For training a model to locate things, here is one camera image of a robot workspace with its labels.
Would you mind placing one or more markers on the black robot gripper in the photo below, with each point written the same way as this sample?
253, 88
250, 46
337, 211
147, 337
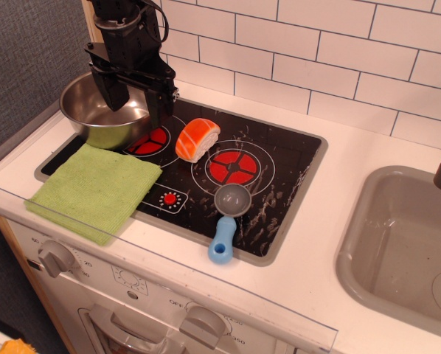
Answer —
129, 56

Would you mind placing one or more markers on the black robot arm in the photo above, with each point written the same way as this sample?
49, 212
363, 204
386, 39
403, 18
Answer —
130, 13

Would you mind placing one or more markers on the silver metal pan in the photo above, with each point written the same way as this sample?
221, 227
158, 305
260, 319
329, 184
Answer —
83, 105

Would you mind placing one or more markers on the salmon sushi toy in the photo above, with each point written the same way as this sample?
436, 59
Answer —
197, 137

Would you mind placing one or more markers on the black toy stovetop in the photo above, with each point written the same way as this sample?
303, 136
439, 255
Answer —
275, 164

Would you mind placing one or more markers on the green microfiber cloth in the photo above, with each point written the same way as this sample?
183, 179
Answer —
94, 192

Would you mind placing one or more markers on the red stove button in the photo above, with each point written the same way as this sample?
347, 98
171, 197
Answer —
170, 199

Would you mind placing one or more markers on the grey left oven knob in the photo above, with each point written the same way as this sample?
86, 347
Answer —
55, 258

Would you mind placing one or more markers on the grey oven knob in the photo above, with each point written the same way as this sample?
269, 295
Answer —
204, 326
55, 258

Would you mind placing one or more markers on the white toy oven front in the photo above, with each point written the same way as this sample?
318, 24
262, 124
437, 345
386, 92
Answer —
93, 281

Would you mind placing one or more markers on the grey right oven knob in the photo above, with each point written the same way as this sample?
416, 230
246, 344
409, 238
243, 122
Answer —
204, 326

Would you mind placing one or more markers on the yellow object on floor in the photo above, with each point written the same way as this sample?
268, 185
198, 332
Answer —
17, 346

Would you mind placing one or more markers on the grey toy sink basin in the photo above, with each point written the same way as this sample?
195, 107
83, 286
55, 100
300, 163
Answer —
390, 257

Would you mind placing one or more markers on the grey blue-handled toy ladle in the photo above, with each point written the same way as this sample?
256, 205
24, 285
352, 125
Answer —
232, 201

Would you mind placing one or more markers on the grey oven door handle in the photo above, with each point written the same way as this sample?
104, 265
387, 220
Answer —
133, 334

